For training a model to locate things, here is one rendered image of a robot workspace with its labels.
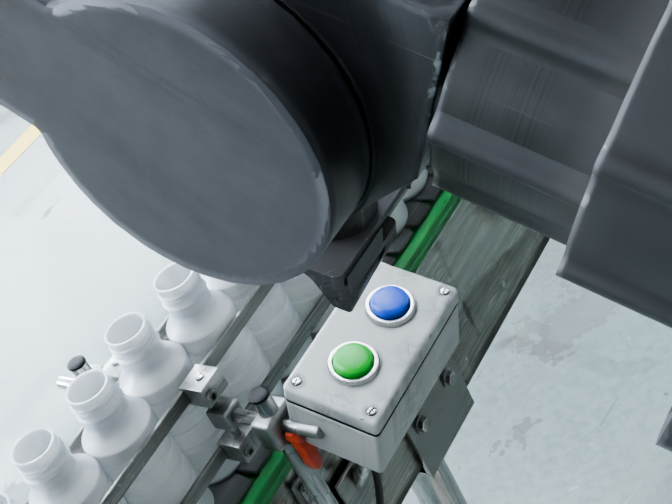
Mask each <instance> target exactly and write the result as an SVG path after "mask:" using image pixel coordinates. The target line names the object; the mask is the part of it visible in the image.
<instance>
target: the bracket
mask: <svg viewBox="0 0 672 504"><path fill-rule="evenodd" d="M67 369H68V370H69V371H70V372H71V373H72V374H73V376H74V377H75V378H76V377H77V376H79V375H80V374H82V373H84V372H86V371H88V370H91V369H103V370H104V371H106V373H107V374H109V375H110V376H111V377H112V378H113V380H114V381H115V382H116V381H117V380H118V379H119V377H120V373H121V371H122V366H121V364H118V363H117V362H116V361H115V359H114V356H112V357H111V358H110V360H109V361H108V362H107V363H106V365H105V366H104V365H99V364H90V365H89V364H88V362H87V361H86V359H85V357H84V356H83V355H77V356H74V357H73V358H71V359H70V360H69V362H68V363H67ZM74 377H68V376H60V377H59V378H58V379H57V387H58V388H60V389H64V390H67V388H68V386H69V385H70V383H71V382H72V381H73V380H74V379H75V378H74ZM227 386H228V382H227V381H226V379H225V378H224V376H223V374H222V373H221V371H220V370H219V368H218V367H213V366H206V365H200V364H195V366H194V367H193V369H192V370H191V371H190V373H189V374H188V375H187V377H186V378H185V379H184V381H183V382H182V384H181V385H180V386H179V390H181V391H184V392H185V393H186V395H187V396H188V398H189V399H190V401H191V402H190V405H195V406H201V407H206V408H208V410H207V411H206V415H207V416H208V418H209V419H210V421H211V422H212V424H213V425H214V427H215V428H217V429H222V430H225V432H224V433H223V435H222V436H221V438H220V439H219V441H218V442H217V445H218V446H221V447H222V448H223V449H224V450H225V452H226V453H227V455H228V457H227V459H230V460H234V461H239V462H243V463H249V462H250V461H251V459H252V458H253V456H254V455H255V453H256V451H257V450H258V448H259V447H260V445H261V444H262V445H263V447H264V448H266V449H268V450H273V451H278V452H281V451H282V452H283V454H284V455H285V457H286V458H287V460H288V461H289V463H290V464H291V466H292V468H293V469H294V471H295V472H296V474H297V476H296V478H295V479H294V481H293V483H292V484H291V486H290V490H291V492H292V493H293V495H294V496H295V498H296V499H297V501H298V502H299V504H339V503H338V501H337V500H336V498H335V497H334V495H333V493H332V492H331V490H330V489H329V487H328V485H327V484H326V482H325V481H324V479H323V477H322V476H321V474H320V473H319V471H318V469H319V468H320V467H321V466H322V459H321V456H320V453H319V452H318V450H317V448H316V446H314V445H311V444H309V443H307V442H306V437H309V438H314V439H319V440H321V439H323V438H324V436H325V435H324V434H323V432H322V430H321V429H320V427H318V426H314V425H309V424H303V423H298V422H293V421H290V418H289V413H288V408H287V403H286V397H283V396H278V395H271V394H270V391H269V389H268V388H267V387H266V386H258V387H255V388H254V389H252V390H251V391H250V393H249V395H248V400H249V402H250V403H251V404H252V405H253V407H254V408H255V410H256V411H251V410H246V409H243V408H242V406H241V404H240V403H239V401H238V400H237V399H235V398H230V397H224V396H221V394H222V393H223V391H224V390H225V389H226V387H227Z"/></svg>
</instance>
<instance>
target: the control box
mask: <svg viewBox="0 0 672 504"><path fill-rule="evenodd" d="M385 286H396V287H399V288H401V289H403V290H404V291H405V292H406V293H407V295H408V296H409V300H410V309H409V311H408V312H407V313H406V314H405V315H404V316H402V317H400V318H398V319H394V320H384V319H381V318H379V317H377V316H375V315H374V314H373V313H372V311H371V305H370V301H371V297H372V295H373V294H374V293H375V292H376V291H377V290H378V289H380V288H382V287H385ZM348 343H360V344H363V345H365V346H366V347H367V348H369V349H370V351H371V352H372V354H373V359H374V366H373V368H372V370H371V371H370V372H369V373H368V374H367V375H365V376H363V377H361V378H358V379H347V378H343V377H341V376H339V375H338V374H337V373H336V372H335V371H334V367H333V357H334V354H335V352H336V351H337V350H338V349H339V348H340V347H341V346H343V345H345V344H348ZM458 343H459V320H458V291H457V289H456V288H454V287H452V286H449V285H446V284H443V283H440V282H437V281H434V280H432V279H429V278H426V277H423V276H420V275H417V274H414V273H411V272H409V271H406V270H403V269H400V268H397V267H394V266H391V265H389V264H386V263H383V262H380V264H379V266H378V267H377V269H376V271H375V272H374V274H373V276H372V278H371V279H370V281H369V283H368V285H367V286H366V288H365V290H364V292H363V294H362V295H361V297H360V299H359V301H358V302H357V304H356V306H355V307H354V309H353V311H352V312H347V311H344V310H341V309H339V308H336V307H335V309H334V310H333V312H332V313H331V315H330V316H329V318H328V319H327V321H326V322H325V324H324V325H323V327H322V328H321V330H320V331H319V333H318V334H317V336H316V337H315V339H314V340H313V342H312V343H311V345H310V346H309V348H308V349H307V351H306V352H305V354H304V355H303V357H302V358H301V360H300V361H299V363H298V364H297V366H296V367H295V369H294V370H293V372H292V373H291V375H290V376H289V378H288V379H287V381H286V382H285V384H284V386H283V389H284V394H285V397H286V403H287V408H288V413H289V418H290V421H293V422H298V423H303V424H309V425H314V426H318V427H320V429H321V430H322V432H323V434H324V435H325V436H324V438H323V439H321V440H319V439H314V438H309V437H306V442H307V443H309V444H311V445H314V446H316V447H318V448H321V449H323V450H326V451H328V452H330V453H333V454H335V455H338V456H340V457H342V458H345V459H347V460H349V461H350V462H349V464H348V465H347V467H346V468H345V470H344V472H343V473H342V475H341V477H340V478H339V480H338V482H337V483H336V485H335V487H334V488H335V489H336V491H337V493H338V494H339V496H340V498H341V499H342V501H343V502H344V504H369V502H370V500H371V498H372V497H373V495H374V493H375V496H376V504H384V494H383V485H382V479H383V478H382V476H381V474H380V473H382V472H383V471H384V470H385V469H386V467H387V465H388V463H389V462H390V460H391V458H392V457H393V455H394V453H395V451H396V450H397V448H398V446H399V445H400V443H401V441H402V439H403V438H404V436H405V434H406V432H407V431H408V429H409V427H410V426H411V424H412V422H413V420H414V419H415V417H416V415H417V413H418V412H419V410H420V408H421V407H422V405H423V403H424V401H425V400H426V398H427V396H428V395H429V393H430V391H431V389H432V388H433V386H434V384H435V382H436V381H437V379H438V377H439V376H440V374H441V372H442V370H443V369H444V367H445V365H446V363H447V362H448V360H449V358H450V357H451V355H452V353H453V351H454V350H455V348H456V346H457V345H458Z"/></svg>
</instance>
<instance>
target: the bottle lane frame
mask: <svg viewBox="0 0 672 504"><path fill-rule="evenodd" d="M422 203H427V204H429V205H430V207H431V209H430V210H429V212H428V213H427V215H426V216H425V218H424V219H423V221H422V222H421V224H420V225H419V226H418V227H413V228H405V229H409V230H412V232H413V234H414V235H413V236H412V238H411V239H410V241H409V242H408V244H407V245H406V247H405V249H404V250H403V252H402V253H401V254H396V255H387V256H390V257H394V258H395V260H396V262H395V264H394V265H393V266H394V267H397V268H400V269H403V270H406V271H409V272H411V273H414V274H417V275H420V276H423V277H426V278H429V279H432V280H434V281H437V282H440V283H443V284H446V285H449V286H452V287H454V288H456V289H457V291H458V320H459V343H458V345H457V346H456V348H455V350H454V351H453V353H452V357H453V359H454V361H455V363H456V365H457V367H458V369H459V371H460V373H461V375H462V378H463V380H464V382H465V384H466V386H468V384H469V383H470V381H471V379H472V377H473V375H474V374H475V372H476V370H477V368H478V367H479V365H480V363H481V361H482V359H483V358H484V356H485V354H486V352H487V350H488V349H489V347H490V345H491V343H492V342H493V340H494V338H495V336H496V334H497V333H498V331H499V329H500V327H501V325H502V324H503V322H504V320H505V318H506V317H507V315H508V313H509V311H510V309H511V308H512V306H513V304H514V302H515V300H516V299H517V297H518V295H519V293H520V292H521V290H522V288H523V286H524V284H525V283H526V281H527V279H528V277H529V276H530V274H531V272H532V270H533V268H534V267H535V265H536V263H537V261H538V259H539V258H540V256H541V254H542V252H543V251H544V249H545V247H546V245H547V243H548V242H549V240H550V238H548V237H546V236H544V235H542V234H539V233H537V232H535V231H533V230H531V229H528V228H526V227H524V226H522V225H520V224H517V223H515V222H513V221H511V220H508V219H506V218H504V217H502V216H500V215H497V214H495V213H493V212H491V211H489V210H486V209H484V208H482V207H480V206H477V205H475V204H473V203H471V202H469V201H466V200H464V199H462V198H460V197H458V196H455V195H453V194H451V193H449V192H446V191H444V190H442V192H441V193H440V195H439V196H438V198H437V199H436V200H435V201H430V202H422ZM316 448H317V450H318V452H319V453H320V456H321V459H322V466H321V467H320V468H319V469H318V471H319V473H320V474H321V476H322V477H323V479H324V481H325V482H326V484H327V485H328V487H329V489H330V490H331V492H332V493H333V495H334V497H335V498H336V500H337V501H338V503H339V504H344V502H343V501H342V499H341V498H340V496H339V494H338V493H337V491H336V489H335V488H334V487H335V485H336V483H337V482H338V480H339V478H340V477H341V475H342V473H343V472H344V470H345V468H346V467H347V465H348V464H349V462H350V461H349V460H347V459H345V458H342V457H340V456H338V455H335V454H333V453H330V452H328V451H326V450H323V449H321V448H318V447H316ZM422 467H423V466H422V464H421V462H420V460H419V459H418V457H417V455H416V453H415V451H414V449H413V448H412V446H411V444H410V442H409V440H408V438H407V437H406V435H405V436H404V438H403V439H402V441H401V443H400V445H399V446H398V448H397V450H396V451H395V453H394V455H393V457H392V458H391V460H390V462H389V463H388V465H387V467H386V469H385V470H384V471H383V472H382V473H380V474H381V476H382V478H383V479H382V485H383V494H384V504H402V502H403V500H404V499H405V497H406V495H407V493H408V492H409V490H410V488H411V486H412V484H413V483H414V481H415V479H416V477H417V475H418V474H419V472H420V470H421V468H422ZM239 474H240V475H242V476H245V477H247V478H249V479H250V480H251V483H252V484H251V485H250V487H249V489H248V490H247V492H246V493H245V495H244V496H243V498H242V499H241V501H240V502H239V504H299V502H298V501H297V499H296V498H295V496H294V495H293V493H292V492H291V490H290V486H291V484H292V483H293V481H294V479H295V478H296V476H297V474H296V472H295V471H294V469H293V468H292V466H291V464H290V463H289V461H288V460H287V458H286V457H285V455H284V454H283V452H282V451H281V452H278V451H273V452H272V453H271V455H270V456H269V458H268V459H267V461H266V462H265V464H264V465H263V467H262V469H261V470H260V472H259V473H257V474H247V473H239Z"/></svg>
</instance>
